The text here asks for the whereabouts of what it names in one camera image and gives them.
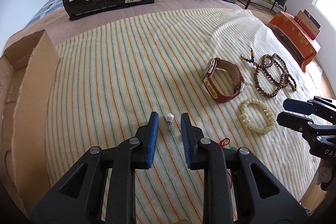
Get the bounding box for dark brown bead mala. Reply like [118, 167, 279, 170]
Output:
[240, 48, 297, 99]

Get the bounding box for cream white bead bracelet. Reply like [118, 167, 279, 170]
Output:
[239, 97, 276, 135]

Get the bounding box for green jade red cord pendant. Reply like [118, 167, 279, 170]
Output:
[219, 138, 238, 189]

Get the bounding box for white pearl earring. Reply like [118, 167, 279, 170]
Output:
[165, 113, 174, 131]

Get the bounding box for orange patterned gift box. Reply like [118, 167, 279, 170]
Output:
[268, 11, 321, 73]

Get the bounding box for striped yellow green towel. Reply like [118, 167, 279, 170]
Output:
[45, 8, 319, 223]

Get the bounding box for red and tan books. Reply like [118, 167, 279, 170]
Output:
[294, 10, 321, 40]

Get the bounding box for brown cardboard box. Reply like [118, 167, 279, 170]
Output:
[1, 30, 60, 216]

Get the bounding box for brown bed blanket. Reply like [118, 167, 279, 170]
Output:
[4, 0, 253, 49]

